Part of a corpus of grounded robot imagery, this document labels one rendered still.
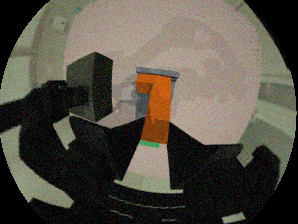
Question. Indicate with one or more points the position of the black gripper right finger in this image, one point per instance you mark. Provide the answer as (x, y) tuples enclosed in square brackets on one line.
[(188, 157)]

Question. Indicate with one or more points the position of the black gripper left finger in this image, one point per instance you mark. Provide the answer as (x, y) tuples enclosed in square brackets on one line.
[(118, 143)]

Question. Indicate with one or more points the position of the orange l-shaped part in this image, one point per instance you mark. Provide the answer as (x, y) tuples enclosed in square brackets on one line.
[(156, 127)]

